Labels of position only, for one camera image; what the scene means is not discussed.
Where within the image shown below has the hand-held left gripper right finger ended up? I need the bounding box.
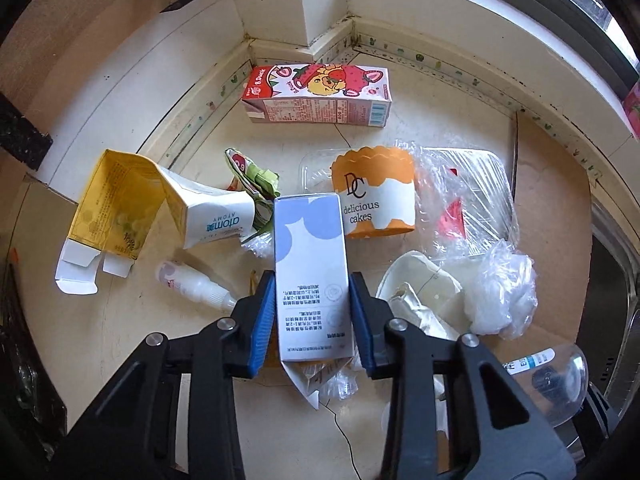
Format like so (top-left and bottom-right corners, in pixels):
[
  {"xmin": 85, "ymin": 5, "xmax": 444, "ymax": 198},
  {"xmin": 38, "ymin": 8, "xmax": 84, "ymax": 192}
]
[{"xmin": 348, "ymin": 271, "xmax": 576, "ymax": 480}]

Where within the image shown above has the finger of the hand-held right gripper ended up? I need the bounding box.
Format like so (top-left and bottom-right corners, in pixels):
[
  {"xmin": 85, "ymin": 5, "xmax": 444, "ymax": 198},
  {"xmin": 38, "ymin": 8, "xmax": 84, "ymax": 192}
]
[{"xmin": 582, "ymin": 382, "xmax": 622, "ymax": 443}]

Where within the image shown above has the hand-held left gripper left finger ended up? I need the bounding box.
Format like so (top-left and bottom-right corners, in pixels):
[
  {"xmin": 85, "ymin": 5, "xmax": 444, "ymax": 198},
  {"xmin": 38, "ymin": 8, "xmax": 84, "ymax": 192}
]
[{"xmin": 55, "ymin": 270, "xmax": 278, "ymax": 480}]

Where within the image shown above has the clear plastic bottle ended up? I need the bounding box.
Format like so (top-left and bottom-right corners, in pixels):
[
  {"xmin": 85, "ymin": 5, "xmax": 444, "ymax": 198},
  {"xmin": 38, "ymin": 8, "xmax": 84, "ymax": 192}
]
[{"xmin": 500, "ymin": 344, "xmax": 590, "ymax": 428}]

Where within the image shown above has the white and blue carton box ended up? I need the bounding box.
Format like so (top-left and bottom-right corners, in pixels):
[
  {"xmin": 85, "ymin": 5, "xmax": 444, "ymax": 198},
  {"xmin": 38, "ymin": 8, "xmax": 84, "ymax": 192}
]
[{"xmin": 273, "ymin": 194, "xmax": 352, "ymax": 364}]

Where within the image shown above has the torn white wrapper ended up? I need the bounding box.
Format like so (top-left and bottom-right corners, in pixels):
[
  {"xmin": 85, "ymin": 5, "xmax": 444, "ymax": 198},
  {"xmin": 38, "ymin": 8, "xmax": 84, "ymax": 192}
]
[{"xmin": 270, "ymin": 355, "xmax": 361, "ymax": 412}]

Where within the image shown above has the crushed white paper cup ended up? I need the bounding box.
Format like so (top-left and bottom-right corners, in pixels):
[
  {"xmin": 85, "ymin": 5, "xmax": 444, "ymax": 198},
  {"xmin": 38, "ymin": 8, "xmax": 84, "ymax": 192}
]
[{"xmin": 375, "ymin": 250, "xmax": 474, "ymax": 347}]

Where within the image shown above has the small white spray bottle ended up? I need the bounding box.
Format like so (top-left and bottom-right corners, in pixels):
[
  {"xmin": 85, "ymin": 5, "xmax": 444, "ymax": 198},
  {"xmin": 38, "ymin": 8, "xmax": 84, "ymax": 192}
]
[{"xmin": 155, "ymin": 259, "xmax": 239, "ymax": 311}]

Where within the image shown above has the yellow and white opened carton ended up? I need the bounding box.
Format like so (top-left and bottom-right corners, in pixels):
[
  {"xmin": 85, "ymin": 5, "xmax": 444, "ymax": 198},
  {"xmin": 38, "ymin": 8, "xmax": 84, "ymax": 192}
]
[{"xmin": 54, "ymin": 149, "xmax": 259, "ymax": 295}]

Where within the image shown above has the orange and white cake cup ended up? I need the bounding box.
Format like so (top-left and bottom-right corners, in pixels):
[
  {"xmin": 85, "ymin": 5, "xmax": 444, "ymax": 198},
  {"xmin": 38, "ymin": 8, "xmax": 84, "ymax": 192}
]
[{"xmin": 330, "ymin": 145, "xmax": 416, "ymax": 240}]

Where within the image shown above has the crumpled white plastic bag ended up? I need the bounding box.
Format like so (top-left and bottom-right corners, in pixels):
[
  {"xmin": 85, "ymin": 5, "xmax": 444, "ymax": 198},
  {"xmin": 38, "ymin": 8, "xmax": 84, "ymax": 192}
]
[{"xmin": 462, "ymin": 239, "xmax": 539, "ymax": 339}]

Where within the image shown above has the green and red crumpled wrapper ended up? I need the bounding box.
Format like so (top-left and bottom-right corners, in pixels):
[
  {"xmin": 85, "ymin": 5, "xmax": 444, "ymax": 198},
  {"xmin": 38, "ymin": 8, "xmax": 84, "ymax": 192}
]
[{"xmin": 223, "ymin": 147, "xmax": 281, "ymax": 241}]

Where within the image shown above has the clear plastic clamshell container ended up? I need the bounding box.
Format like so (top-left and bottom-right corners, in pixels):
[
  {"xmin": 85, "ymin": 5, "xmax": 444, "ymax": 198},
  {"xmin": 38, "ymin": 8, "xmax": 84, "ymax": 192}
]
[{"xmin": 300, "ymin": 149, "xmax": 351, "ymax": 197}]

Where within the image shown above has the film wrapped plastic tray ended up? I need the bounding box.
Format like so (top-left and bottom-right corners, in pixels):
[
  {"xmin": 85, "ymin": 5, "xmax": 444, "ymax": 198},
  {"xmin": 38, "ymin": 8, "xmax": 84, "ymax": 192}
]
[{"xmin": 415, "ymin": 144, "xmax": 519, "ymax": 262}]

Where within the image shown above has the brown cardboard sheet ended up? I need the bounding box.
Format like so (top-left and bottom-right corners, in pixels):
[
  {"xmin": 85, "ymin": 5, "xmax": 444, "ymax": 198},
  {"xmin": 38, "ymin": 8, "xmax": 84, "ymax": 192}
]
[{"xmin": 350, "ymin": 110, "xmax": 594, "ymax": 357}]

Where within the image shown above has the strawberry print milk carton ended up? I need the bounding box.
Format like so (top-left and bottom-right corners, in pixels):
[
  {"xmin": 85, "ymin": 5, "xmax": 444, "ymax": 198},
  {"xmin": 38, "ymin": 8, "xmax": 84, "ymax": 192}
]
[{"xmin": 241, "ymin": 62, "xmax": 393, "ymax": 129}]

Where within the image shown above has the red printed packet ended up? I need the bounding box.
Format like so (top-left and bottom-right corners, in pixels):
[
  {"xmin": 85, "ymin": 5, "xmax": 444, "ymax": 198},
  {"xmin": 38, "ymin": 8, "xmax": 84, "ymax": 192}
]
[{"xmin": 622, "ymin": 82, "xmax": 640, "ymax": 139}]

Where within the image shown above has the dark speckled block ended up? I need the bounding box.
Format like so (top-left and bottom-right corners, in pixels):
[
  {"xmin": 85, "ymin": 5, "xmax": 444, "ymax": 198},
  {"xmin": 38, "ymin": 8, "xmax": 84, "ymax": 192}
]
[{"xmin": 0, "ymin": 91, "xmax": 54, "ymax": 172}]

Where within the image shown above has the thin black cable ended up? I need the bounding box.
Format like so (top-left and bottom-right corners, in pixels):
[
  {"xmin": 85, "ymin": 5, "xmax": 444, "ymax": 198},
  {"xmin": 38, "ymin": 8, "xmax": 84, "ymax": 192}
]
[{"xmin": 320, "ymin": 399, "xmax": 367, "ymax": 480}]

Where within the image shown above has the dark window frame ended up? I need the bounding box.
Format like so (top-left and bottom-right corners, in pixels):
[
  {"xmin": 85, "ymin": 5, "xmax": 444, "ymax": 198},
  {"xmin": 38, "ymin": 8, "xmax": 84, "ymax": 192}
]
[{"xmin": 360, "ymin": 0, "xmax": 640, "ymax": 103}]

